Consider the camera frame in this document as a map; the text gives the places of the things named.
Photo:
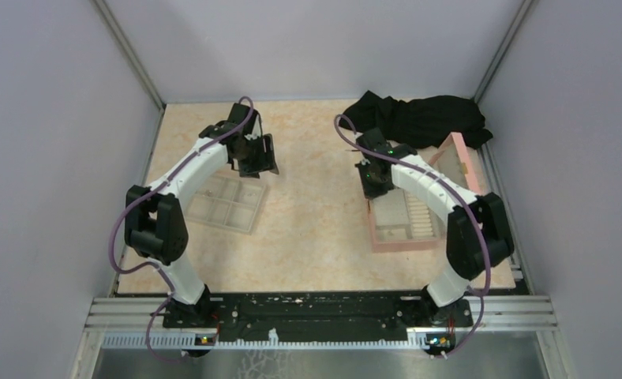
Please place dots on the white toothed cable rail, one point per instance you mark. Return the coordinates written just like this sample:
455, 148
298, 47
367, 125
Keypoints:
195, 341

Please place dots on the black cloth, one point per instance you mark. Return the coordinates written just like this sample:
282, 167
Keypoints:
420, 123

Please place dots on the grey divided tray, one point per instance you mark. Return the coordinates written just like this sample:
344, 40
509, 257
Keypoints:
227, 202

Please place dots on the aluminium frame rail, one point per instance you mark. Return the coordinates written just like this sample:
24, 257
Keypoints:
515, 313

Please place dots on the pink jewelry box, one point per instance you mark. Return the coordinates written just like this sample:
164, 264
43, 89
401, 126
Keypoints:
398, 221

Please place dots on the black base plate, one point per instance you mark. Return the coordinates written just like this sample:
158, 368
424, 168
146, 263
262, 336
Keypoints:
323, 317

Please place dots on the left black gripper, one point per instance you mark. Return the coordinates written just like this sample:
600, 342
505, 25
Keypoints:
264, 160

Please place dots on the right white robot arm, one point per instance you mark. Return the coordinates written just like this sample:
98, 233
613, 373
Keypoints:
478, 234

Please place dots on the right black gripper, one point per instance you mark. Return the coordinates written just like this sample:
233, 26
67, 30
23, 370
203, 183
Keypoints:
371, 191

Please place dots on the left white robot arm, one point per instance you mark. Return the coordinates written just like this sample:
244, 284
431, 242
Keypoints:
153, 220

